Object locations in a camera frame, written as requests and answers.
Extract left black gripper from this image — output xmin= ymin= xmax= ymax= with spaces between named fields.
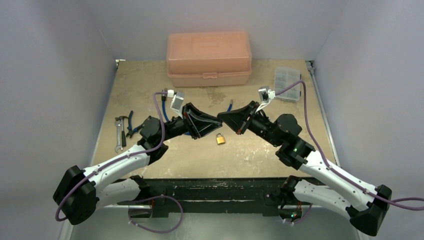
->
xmin=158 ymin=103 xmax=222 ymax=143

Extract brass padlock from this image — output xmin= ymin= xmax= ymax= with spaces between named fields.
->
xmin=216 ymin=133 xmax=226 ymax=145

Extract blue cable lock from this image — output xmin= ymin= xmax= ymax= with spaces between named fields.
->
xmin=160 ymin=87 xmax=235 ymax=137

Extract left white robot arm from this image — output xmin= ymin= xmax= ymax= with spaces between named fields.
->
xmin=52 ymin=102 xmax=223 ymax=225

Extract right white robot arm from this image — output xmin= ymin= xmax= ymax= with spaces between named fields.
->
xmin=217 ymin=101 xmax=392 ymax=237

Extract pink plastic toolbox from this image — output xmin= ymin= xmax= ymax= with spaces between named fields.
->
xmin=166 ymin=31 xmax=252 ymax=88

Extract clear plastic organizer box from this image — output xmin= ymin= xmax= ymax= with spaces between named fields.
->
xmin=274 ymin=66 xmax=302 ymax=102

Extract silver wrench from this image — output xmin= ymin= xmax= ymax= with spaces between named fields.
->
xmin=114 ymin=120 xmax=123 ymax=153

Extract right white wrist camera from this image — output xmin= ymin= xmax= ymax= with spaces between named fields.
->
xmin=256 ymin=86 xmax=276 ymax=113

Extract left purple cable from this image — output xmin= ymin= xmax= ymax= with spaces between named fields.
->
xmin=54 ymin=91 xmax=168 ymax=222

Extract blue handled pliers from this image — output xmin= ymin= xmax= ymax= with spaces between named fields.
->
xmin=125 ymin=110 xmax=143 ymax=139

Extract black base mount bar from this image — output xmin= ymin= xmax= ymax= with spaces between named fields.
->
xmin=117 ymin=177 xmax=310 ymax=218

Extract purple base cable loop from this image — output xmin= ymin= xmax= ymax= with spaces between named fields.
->
xmin=127 ymin=194 xmax=184 ymax=234

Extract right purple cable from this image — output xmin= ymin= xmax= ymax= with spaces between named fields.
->
xmin=274 ymin=80 xmax=424 ymax=212

